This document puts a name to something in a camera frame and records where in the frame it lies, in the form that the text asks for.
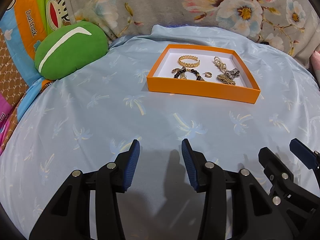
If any gold silver chain pile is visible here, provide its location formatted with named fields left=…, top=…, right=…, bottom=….
left=213, top=56, right=241, bottom=86

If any green plush cushion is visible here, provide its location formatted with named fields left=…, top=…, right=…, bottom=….
left=35, top=21, right=108, bottom=80

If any orange shallow cardboard box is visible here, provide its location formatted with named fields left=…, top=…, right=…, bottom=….
left=146, top=44, right=260, bottom=104

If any colourful cartoon monkey pillow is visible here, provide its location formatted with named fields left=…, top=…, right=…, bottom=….
left=0, top=0, right=72, bottom=156

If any light blue palm bedsheet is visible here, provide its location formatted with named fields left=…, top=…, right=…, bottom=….
left=1, top=25, right=319, bottom=239

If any pink pillow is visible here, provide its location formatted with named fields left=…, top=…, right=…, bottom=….
left=310, top=51, right=320, bottom=72

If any gold braided bangle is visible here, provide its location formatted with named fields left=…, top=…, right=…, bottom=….
left=178, top=55, right=200, bottom=68

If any grey floral blanket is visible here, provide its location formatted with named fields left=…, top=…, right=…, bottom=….
left=65, top=0, right=319, bottom=66

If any black gold bead bracelet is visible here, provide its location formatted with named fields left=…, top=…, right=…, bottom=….
left=171, top=66, right=206, bottom=82

